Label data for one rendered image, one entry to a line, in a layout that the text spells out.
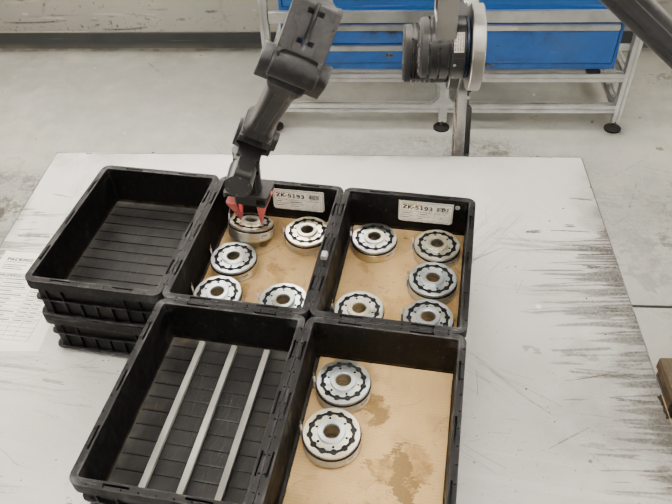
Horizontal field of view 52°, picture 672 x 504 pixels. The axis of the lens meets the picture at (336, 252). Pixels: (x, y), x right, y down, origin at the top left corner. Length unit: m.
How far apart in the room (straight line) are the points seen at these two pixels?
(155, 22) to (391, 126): 1.63
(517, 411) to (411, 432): 0.29
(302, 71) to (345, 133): 2.40
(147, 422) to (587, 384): 0.90
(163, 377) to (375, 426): 0.42
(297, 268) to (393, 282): 0.22
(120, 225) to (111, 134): 1.97
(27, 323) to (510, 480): 1.14
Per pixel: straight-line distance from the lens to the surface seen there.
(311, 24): 1.07
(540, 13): 3.23
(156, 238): 1.68
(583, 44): 3.39
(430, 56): 1.66
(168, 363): 1.41
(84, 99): 4.05
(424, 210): 1.58
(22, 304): 1.83
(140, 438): 1.33
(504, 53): 3.33
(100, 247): 1.70
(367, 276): 1.51
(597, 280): 1.78
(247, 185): 1.41
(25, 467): 1.53
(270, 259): 1.57
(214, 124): 3.61
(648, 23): 1.14
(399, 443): 1.26
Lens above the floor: 1.91
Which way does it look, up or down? 43 degrees down
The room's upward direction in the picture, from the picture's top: 3 degrees counter-clockwise
